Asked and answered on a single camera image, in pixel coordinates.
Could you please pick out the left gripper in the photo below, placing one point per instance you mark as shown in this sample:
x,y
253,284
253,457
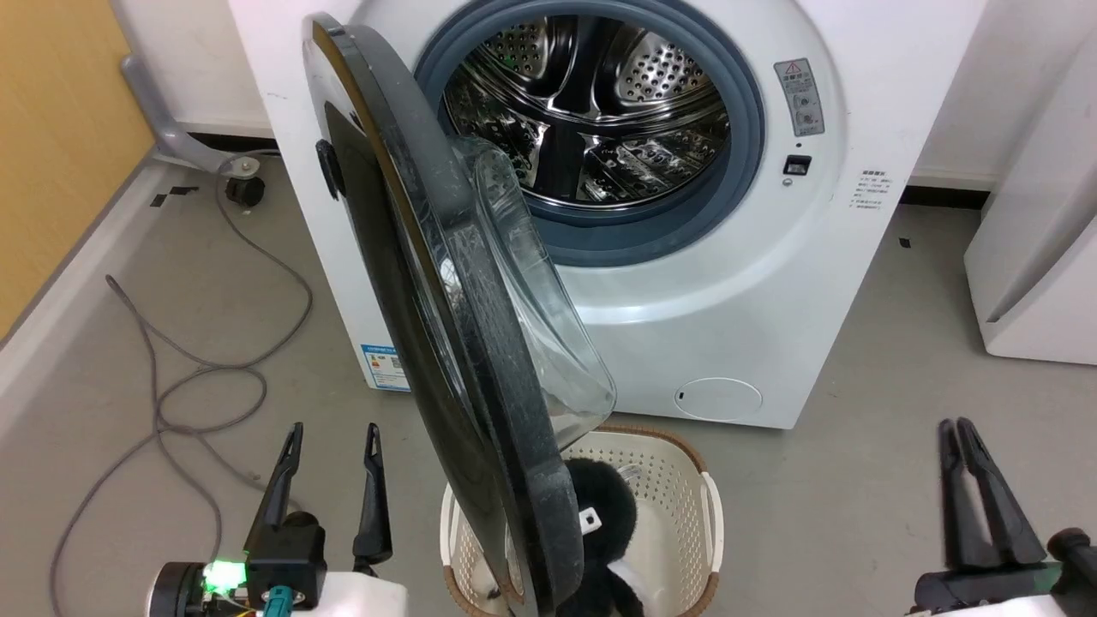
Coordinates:
x,y
287,561

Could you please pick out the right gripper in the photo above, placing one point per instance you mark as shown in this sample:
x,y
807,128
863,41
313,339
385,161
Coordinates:
x,y
994,591

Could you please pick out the black round glass washer door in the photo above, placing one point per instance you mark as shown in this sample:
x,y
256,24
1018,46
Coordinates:
x,y
480,386

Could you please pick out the white front-load washing machine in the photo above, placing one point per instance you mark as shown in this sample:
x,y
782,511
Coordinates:
x,y
728,326

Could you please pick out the black door latch slot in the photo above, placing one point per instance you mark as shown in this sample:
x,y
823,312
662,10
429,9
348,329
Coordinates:
x,y
797,164

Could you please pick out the grey rubber door gasket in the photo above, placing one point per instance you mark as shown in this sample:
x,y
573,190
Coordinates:
x,y
644,236

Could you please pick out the blue white energy label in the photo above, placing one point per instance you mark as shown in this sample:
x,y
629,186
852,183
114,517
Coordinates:
x,y
386,368

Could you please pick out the white cabinet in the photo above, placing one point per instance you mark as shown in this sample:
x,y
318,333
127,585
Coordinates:
x,y
1041,257

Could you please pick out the black plush toy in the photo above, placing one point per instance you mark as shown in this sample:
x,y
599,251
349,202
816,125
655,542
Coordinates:
x,y
602,501

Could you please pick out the round white filter cover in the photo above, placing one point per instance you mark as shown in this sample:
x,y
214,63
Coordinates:
x,y
718,399

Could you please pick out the black caster wheel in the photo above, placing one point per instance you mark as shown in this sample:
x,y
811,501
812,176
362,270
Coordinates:
x,y
245,190

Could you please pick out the cream plastic laundry basket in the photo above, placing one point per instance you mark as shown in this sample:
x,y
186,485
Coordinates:
x,y
668,497

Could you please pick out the grey metal stand leg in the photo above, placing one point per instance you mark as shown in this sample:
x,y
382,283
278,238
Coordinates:
x,y
163,120

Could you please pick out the grey warning sticker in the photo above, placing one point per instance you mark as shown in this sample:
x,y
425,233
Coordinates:
x,y
800,98

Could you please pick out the steel perforated washer drum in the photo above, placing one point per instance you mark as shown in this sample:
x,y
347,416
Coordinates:
x,y
600,86

